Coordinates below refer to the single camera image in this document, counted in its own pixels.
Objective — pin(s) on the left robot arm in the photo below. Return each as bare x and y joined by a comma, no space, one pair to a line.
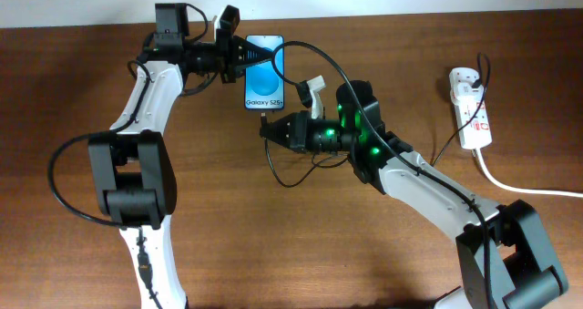
135,184

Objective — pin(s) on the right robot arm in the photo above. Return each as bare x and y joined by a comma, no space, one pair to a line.
505,255

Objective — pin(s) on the blue screen Galaxy smartphone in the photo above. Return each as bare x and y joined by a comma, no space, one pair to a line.
264,89

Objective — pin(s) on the white power strip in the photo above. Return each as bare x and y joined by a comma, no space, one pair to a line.
466,93

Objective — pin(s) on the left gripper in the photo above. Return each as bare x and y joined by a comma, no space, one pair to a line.
229,55

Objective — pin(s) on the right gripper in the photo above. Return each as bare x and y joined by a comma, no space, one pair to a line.
297,132

